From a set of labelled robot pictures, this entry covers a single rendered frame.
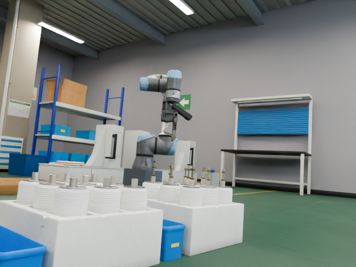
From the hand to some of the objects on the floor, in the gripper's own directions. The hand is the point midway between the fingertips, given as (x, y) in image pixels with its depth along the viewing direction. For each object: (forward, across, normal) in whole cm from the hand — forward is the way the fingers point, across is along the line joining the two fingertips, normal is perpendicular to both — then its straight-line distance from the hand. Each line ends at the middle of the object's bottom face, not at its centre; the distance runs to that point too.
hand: (174, 138), depth 155 cm
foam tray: (+48, +46, -32) cm, 74 cm away
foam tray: (+48, +9, +8) cm, 49 cm away
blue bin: (+48, +30, -10) cm, 57 cm away
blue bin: (+48, +69, -48) cm, 97 cm away
